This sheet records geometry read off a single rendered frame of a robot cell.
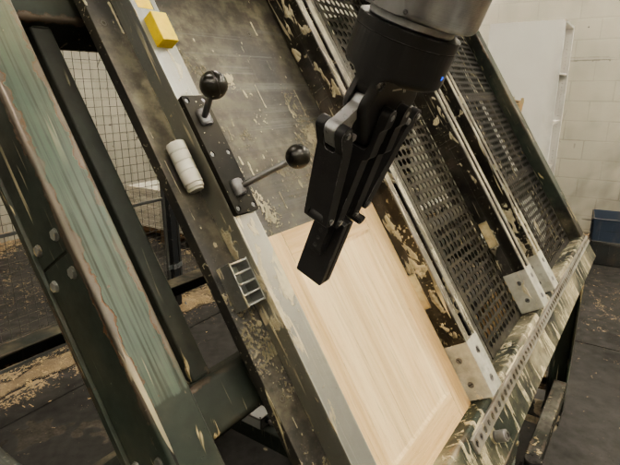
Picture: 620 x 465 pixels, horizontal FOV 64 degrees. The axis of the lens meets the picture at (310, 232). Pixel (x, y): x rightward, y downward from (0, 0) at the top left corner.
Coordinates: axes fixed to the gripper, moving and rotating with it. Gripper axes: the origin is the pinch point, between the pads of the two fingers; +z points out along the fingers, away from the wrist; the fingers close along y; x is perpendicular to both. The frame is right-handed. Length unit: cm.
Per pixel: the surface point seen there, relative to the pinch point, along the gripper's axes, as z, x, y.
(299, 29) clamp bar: -1, -51, -59
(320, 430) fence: 37.3, 4.6, -13.1
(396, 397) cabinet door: 41, 9, -33
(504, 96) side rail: 20, -35, -202
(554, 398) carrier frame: 123, 55, -179
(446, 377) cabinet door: 45, 14, -50
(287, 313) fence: 25.3, -8.5, -15.7
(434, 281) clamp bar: 32, 1, -56
